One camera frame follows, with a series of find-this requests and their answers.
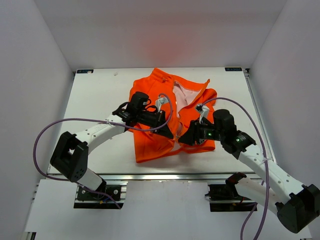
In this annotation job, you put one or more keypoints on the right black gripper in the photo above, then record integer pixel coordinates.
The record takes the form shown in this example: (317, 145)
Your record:
(193, 133)

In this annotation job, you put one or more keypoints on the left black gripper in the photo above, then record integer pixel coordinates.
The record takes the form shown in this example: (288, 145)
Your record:
(159, 121)

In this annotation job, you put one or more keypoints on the orange zip-up jacket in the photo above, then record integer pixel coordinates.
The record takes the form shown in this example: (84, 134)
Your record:
(184, 96)

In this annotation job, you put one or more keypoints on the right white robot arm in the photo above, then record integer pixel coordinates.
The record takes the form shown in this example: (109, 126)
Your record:
(295, 204)

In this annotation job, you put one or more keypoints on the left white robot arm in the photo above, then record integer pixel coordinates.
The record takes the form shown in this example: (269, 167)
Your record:
(70, 156)

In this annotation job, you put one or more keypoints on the right blue table label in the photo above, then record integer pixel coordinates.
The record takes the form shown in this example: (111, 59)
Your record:
(233, 69)

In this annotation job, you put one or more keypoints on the blue table label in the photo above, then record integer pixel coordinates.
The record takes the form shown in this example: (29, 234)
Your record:
(84, 71)
(233, 69)

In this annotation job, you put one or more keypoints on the left blue table label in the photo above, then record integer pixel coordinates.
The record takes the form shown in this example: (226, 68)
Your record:
(84, 71)

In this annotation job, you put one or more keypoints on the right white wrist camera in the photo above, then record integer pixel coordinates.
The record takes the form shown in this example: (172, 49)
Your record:
(203, 111)

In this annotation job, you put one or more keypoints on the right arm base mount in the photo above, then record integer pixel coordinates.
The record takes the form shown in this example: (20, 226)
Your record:
(221, 200)

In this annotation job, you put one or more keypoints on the aluminium table front rail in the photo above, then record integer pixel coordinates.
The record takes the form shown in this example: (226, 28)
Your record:
(166, 177)

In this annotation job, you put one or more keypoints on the aluminium table rail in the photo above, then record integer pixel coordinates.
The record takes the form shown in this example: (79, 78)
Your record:
(166, 177)
(264, 133)

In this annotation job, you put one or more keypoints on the aluminium table right rail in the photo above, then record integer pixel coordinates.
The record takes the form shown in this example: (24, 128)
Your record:
(264, 133)

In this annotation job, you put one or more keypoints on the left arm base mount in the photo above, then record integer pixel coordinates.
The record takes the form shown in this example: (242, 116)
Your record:
(113, 197)

